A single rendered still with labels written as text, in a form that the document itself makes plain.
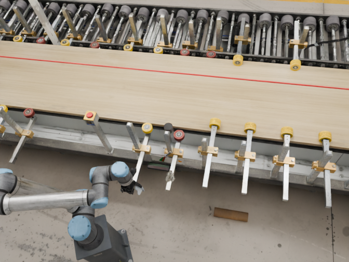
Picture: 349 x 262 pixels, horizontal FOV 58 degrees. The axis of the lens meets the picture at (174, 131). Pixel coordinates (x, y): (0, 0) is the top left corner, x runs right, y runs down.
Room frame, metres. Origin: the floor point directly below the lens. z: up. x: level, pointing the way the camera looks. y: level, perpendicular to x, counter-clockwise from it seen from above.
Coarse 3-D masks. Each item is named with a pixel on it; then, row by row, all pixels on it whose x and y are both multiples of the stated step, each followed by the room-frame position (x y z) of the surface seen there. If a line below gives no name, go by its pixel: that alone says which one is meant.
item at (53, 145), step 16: (16, 144) 1.51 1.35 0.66; (32, 144) 1.46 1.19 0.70; (48, 144) 1.43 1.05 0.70; (64, 144) 1.40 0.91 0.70; (80, 144) 1.37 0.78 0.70; (128, 160) 1.16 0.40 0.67; (144, 160) 1.12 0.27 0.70; (192, 160) 1.05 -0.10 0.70; (224, 176) 0.90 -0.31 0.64; (240, 176) 0.86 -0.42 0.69; (256, 176) 0.83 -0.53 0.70; (272, 176) 0.80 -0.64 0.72; (304, 176) 0.77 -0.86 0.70; (336, 192) 0.63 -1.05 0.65
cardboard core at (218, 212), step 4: (216, 208) 0.84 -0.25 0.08; (220, 208) 0.83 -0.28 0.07; (216, 212) 0.80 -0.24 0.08; (220, 212) 0.80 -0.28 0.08; (224, 212) 0.79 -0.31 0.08; (228, 212) 0.78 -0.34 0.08; (232, 212) 0.78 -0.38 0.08; (236, 212) 0.77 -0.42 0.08; (240, 212) 0.77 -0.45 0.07; (244, 212) 0.76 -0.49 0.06; (216, 216) 0.78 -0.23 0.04; (220, 216) 0.77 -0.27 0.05; (224, 216) 0.76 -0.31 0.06; (228, 216) 0.75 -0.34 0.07; (232, 216) 0.74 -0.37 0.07; (236, 216) 0.74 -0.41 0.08; (240, 216) 0.73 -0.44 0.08; (244, 216) 0.72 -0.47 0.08; (240, 220) 0.70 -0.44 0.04; (244, 220) 0.69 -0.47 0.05
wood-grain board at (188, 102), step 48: (0, 48) 2.45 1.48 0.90; (48, 48) 2.34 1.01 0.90; (96, 48) 2.22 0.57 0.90; (0, 96) 1.86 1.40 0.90; (48, 96) 1.76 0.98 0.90; (96, 96) 1.67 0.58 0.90; (144, 96) 1.58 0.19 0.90; (192, 96) 1.50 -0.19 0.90; (240, 96) 1.42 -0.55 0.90; (288, 96) 1.34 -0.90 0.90; (336, 96) 1.26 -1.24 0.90; (336, 144) 0.88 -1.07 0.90
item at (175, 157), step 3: (177, 141) 1.14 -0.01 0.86; (180, 141) 1.14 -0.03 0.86; (177, 144) 1.12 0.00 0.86; (180, 144) 1.13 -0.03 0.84; (177, 147) 1.10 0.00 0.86; (174, 156) 1.03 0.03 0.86; (177, 156) 1.03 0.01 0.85; (174, 159) 1.01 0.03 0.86; (174, 162) 0.98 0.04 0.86; (171, 165) 0.96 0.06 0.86; (174, 165) 0.96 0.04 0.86; (171, 168) 0.94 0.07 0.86; (174, 168) 0.94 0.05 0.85; (168, 183) 0.83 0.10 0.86; (171, 183) 0.84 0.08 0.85; (168, 186) 0.81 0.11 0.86; (168, 189) 0.79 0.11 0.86
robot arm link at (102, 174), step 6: (96, 168) 0.82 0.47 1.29; (102, 168) 0.81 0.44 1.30; (108, 168) 0.80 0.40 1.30; (90, 174) 0.79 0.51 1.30; (96, 174) 0.78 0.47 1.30; (102, 174) 0.78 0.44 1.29; (108, 174) 0.77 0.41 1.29; (90, 180) 0.76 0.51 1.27; (96, 180) 0.75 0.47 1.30; (102, 180) 0.74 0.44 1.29; (108, 180) 0.75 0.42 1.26
